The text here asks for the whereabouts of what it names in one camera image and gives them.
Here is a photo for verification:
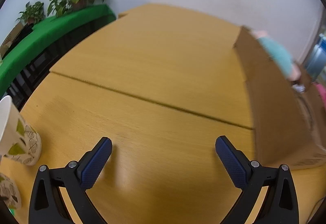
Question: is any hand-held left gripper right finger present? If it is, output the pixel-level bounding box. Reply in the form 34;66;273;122
215;135;299;224

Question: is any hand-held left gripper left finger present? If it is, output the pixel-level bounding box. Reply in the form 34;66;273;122
29;137;113;224

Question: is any large cardboard box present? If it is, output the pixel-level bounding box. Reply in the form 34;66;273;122
233;25;326;171

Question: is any leaf print paper cup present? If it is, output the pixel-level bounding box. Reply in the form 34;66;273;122
0;95;42;166
0;173;22;210

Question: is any wooden desk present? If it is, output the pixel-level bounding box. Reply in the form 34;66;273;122
0;3;326;224

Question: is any dark furniture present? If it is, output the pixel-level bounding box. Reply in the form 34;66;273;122
5;14;118;110

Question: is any pastel plush toy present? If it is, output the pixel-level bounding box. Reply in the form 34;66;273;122
253;30;300;82

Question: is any green cloth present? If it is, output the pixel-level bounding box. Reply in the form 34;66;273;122
0;4;117;94

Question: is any small cardboard box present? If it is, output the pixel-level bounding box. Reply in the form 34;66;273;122
0;22;24;59

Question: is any small potted plant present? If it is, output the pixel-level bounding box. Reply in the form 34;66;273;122
17;1;46;24

